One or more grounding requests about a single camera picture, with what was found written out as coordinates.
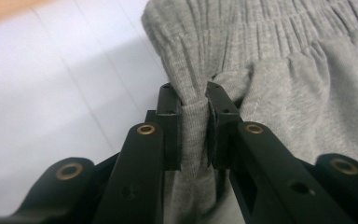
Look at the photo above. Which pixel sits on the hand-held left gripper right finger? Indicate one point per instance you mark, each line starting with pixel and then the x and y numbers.
pixel 222 130

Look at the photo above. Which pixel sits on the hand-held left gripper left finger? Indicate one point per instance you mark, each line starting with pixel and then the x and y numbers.
pixel 171 130

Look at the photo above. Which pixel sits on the grey sweatpants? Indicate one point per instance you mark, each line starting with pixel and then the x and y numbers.
pixel 276 77

